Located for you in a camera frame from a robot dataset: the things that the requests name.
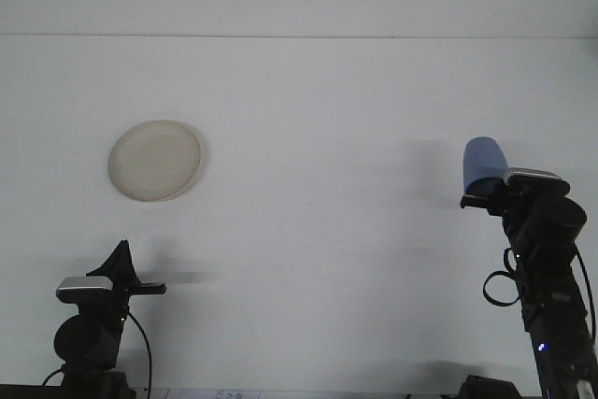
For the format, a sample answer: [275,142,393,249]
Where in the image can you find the pale blue cup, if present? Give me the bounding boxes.
[462,136,510,198]

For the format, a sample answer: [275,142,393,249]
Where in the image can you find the pale round plate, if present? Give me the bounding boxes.
[107,119,203,203]

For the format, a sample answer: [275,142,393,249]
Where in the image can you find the thin black cable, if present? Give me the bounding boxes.
[124,312,154,393]
[573,249,598,349]

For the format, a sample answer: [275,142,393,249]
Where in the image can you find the short looped black cable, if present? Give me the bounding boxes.
[482,249,520,307]

